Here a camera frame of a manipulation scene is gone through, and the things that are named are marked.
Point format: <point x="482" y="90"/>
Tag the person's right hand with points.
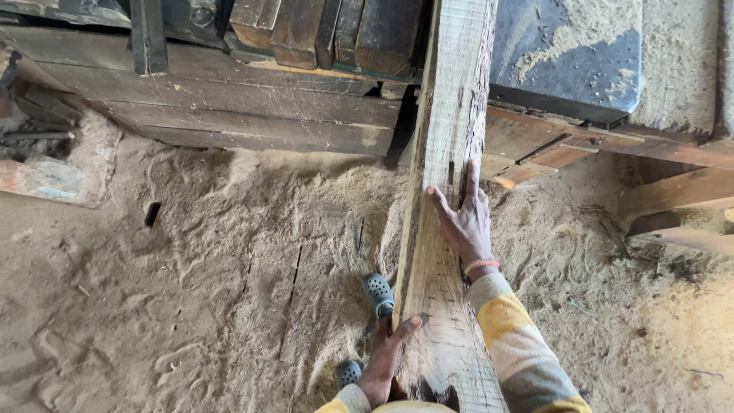
<point x="467" y="226"/>

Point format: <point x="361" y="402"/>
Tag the person's left hand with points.
<point x="381" y="367"/>

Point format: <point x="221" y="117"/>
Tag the long rough wooden beam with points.
<point x="444" y="229"/>

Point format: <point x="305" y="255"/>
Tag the grey perforated clog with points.
<point x="348" y="373"/>
<point x="378" y="293"/>

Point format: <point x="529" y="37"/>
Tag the orange thread wristband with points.
<point x="480" y="265"/>

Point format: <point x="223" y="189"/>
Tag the blue metal saw table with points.
<point x="565" y="54"/>

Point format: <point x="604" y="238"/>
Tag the dark wooden saw bench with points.
<point x="229" y="86"/>

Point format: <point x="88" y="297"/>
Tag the dusty brick base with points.
<point x="57" y="160"/>

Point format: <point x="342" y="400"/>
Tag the wooden support frame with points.
<point x="608" y="166"/>

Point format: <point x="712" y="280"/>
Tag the dark metal bracket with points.
<point x="148" y="35"/>

